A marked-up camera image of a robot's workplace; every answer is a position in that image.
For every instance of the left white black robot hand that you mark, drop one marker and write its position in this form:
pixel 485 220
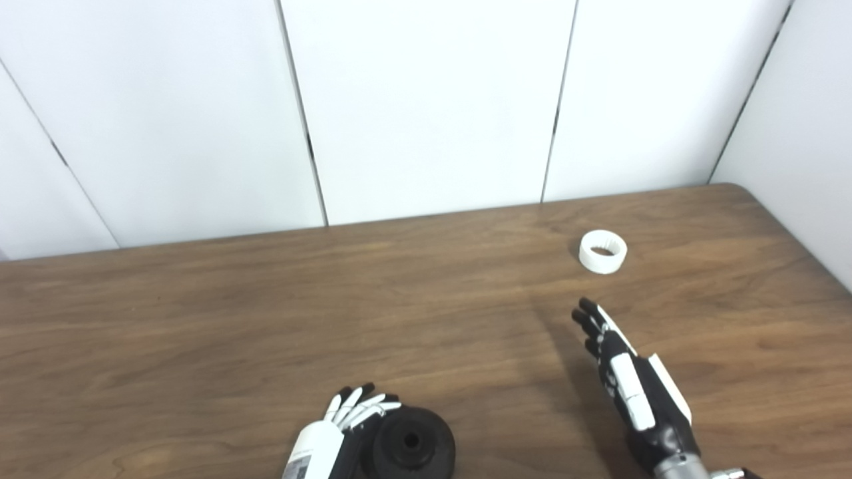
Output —
pixel 316 446

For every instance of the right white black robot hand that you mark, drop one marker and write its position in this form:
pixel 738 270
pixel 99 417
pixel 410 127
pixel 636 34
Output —
pixel 639 399

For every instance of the round black stepped part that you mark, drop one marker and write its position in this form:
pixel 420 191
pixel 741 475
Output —
pixel 429 452

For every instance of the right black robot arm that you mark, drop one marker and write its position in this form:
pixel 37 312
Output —
pixel 685 469

